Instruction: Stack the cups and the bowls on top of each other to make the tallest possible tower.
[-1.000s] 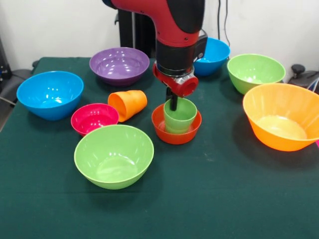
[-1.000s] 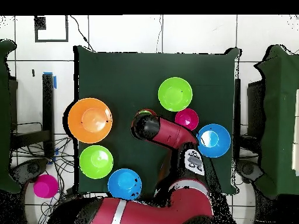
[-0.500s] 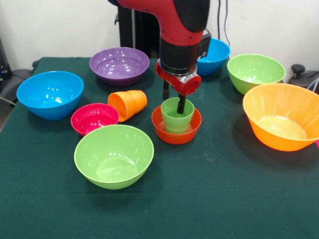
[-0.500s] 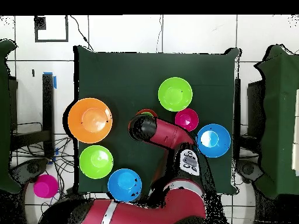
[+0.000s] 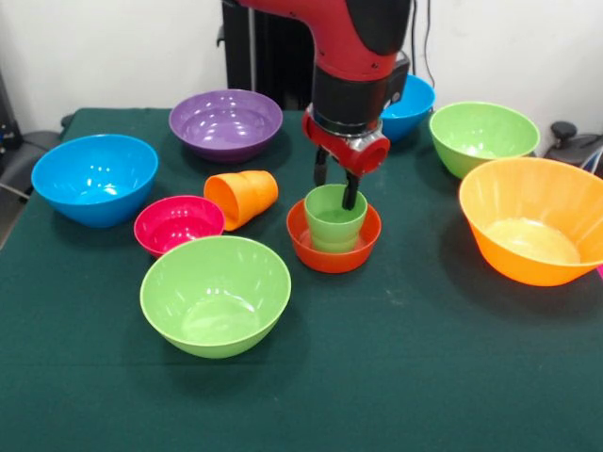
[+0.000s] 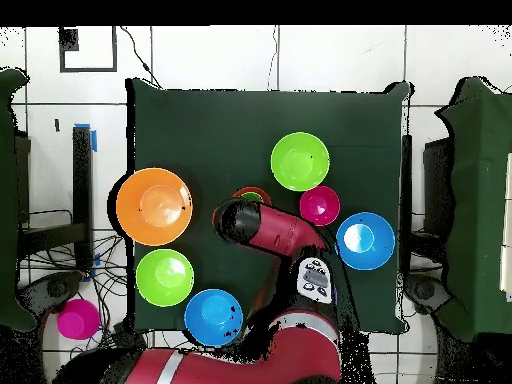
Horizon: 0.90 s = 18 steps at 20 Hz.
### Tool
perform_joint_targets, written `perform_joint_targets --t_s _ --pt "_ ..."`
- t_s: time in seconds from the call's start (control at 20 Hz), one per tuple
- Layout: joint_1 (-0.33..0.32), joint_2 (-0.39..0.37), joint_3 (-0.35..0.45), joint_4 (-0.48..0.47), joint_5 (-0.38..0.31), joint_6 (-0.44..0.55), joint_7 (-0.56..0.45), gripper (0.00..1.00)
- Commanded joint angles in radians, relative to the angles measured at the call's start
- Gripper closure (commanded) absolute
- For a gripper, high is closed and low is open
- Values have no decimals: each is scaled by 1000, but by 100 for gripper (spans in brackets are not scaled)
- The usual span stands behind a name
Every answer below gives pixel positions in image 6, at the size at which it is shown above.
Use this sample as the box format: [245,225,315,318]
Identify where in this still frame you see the red-orange plastic bowl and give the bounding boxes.
[230,186,273,206]

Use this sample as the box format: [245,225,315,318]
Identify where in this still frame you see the pink plastic bowl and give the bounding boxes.
[299,185,342,228]

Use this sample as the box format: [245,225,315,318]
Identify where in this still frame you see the green plastic bowl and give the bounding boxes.
[135,248,195,308]
[270,131,331,192]

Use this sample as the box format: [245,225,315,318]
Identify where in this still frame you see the large orange plastic bowl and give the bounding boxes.
[115,167,194,247]

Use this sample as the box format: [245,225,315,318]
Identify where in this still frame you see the blue plastic bowl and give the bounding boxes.
[183,288,244,348]
[335,211,396,271]

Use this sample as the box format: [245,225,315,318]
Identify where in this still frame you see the dark green table cloth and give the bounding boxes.
[126,77,412,336]

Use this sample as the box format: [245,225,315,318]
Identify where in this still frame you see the blue tape strip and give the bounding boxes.
[73,122,98,153]

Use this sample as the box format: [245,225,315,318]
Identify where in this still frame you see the black power brick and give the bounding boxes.
[112,320,147,351]

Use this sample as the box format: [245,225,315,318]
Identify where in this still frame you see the black cabinet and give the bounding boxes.
[422,137,455,241]

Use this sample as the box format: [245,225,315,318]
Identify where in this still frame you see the dark grey chair base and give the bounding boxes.
[402,273,453,317]
[17,270,86,319]

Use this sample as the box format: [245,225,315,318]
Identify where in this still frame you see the pink plastic cup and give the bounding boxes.
[56,298,101,341]

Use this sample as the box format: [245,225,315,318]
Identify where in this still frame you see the green cloth side table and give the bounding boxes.
[434,75,512,341]
[0,66,38,334]

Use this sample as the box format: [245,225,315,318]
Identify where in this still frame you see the white round stool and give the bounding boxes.
[41,311,101,384]

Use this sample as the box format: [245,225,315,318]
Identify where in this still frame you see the black stand frame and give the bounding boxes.
[15,125,95,273]
[400,133,414,277]

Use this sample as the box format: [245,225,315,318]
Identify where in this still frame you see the black floor cable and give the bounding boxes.
[119,25,163,89]
[266,25,280,91]

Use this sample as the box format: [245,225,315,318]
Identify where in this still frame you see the tangled floor cables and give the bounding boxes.
[19,233,201,353]

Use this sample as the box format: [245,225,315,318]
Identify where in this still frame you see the black square floor frame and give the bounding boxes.
[58,25,118,74]

